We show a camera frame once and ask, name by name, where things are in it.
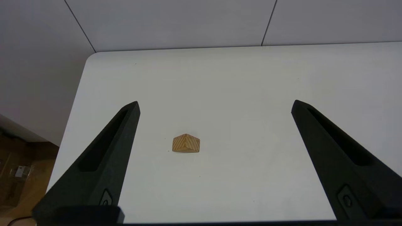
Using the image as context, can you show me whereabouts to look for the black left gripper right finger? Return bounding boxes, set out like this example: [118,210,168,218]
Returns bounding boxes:
[291,100,402,221]

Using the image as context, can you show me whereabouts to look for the triangular wooden building block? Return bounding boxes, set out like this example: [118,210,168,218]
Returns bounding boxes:
[172,134,200,153]

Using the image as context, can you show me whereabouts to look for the labelled brown cardboard box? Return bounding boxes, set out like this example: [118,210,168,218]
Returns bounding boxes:
[0,127,60,220]

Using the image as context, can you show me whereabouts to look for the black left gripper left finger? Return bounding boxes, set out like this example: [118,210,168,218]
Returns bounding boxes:
[32,101,141,214]

